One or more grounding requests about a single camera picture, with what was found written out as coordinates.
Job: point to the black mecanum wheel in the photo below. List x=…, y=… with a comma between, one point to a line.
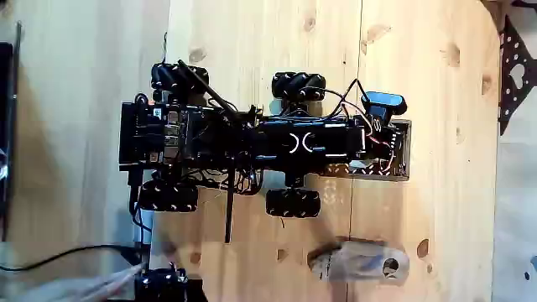
x=168, y=196
x=298, y=86
x=180, y=77
x=293, y=203

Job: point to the black monitor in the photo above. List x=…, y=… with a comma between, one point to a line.
x=6, y=105

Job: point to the black antenna rod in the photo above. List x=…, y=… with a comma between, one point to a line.
x=229, y=209
x=201, y=86

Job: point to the black mobile base chassis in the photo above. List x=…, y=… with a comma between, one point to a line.
x=142, y=134

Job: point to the black perforated heart-cutout panel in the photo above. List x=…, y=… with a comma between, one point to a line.
x=505, y=84

